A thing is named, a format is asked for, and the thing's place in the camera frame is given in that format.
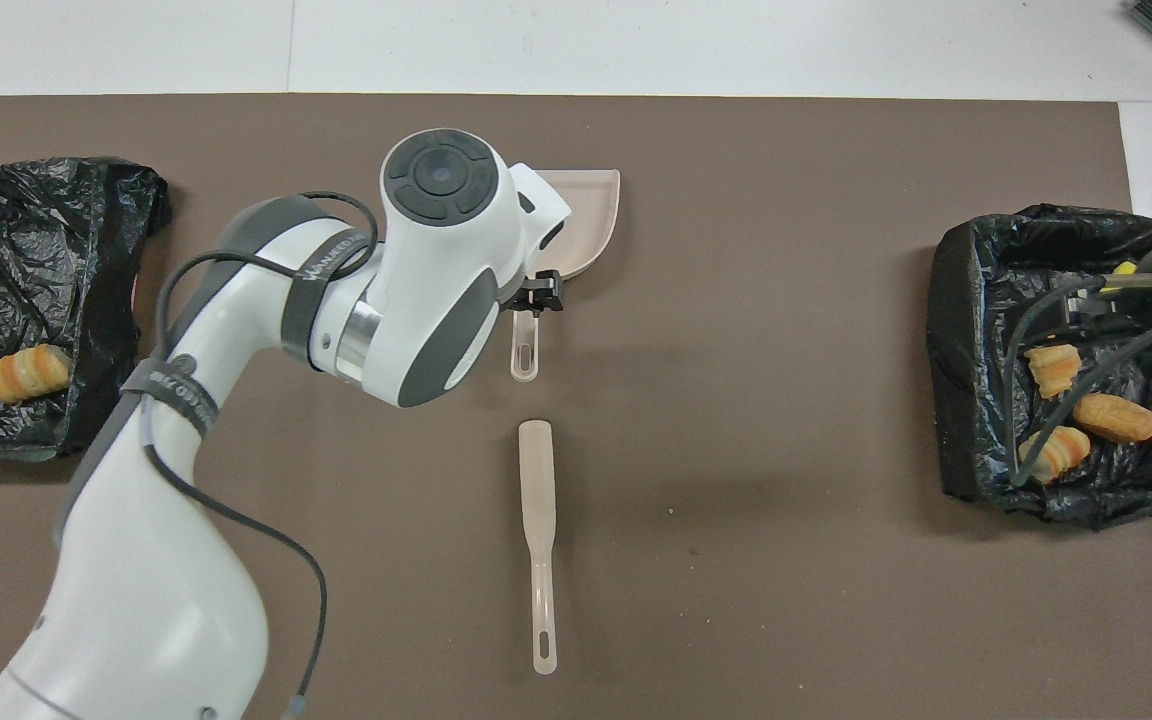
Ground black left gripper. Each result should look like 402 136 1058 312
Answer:
498 271 566 315

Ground flaky pastry piece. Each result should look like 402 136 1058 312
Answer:
1018 425 1093 484
1025 343 1083 400

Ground beige plastic dustpan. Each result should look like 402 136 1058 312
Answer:
510 168 623 384

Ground brown bread roll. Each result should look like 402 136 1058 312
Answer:
1073 392 1152 445

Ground beige brush black bristles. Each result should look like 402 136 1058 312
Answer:
518 419 560 677

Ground orange striped croissant piece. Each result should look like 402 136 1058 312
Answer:
0 343 74 405

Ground black bag lined bin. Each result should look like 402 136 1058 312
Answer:
0 156 174 463
926 204 1152 531

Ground brown table mat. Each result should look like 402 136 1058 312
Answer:
0 93 1152 720

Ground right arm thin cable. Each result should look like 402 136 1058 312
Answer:
1000 276 1152 487

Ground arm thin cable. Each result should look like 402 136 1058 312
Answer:
140 190 383 720
1000 276 1152 487

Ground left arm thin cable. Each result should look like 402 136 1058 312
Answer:
140 190 383 720

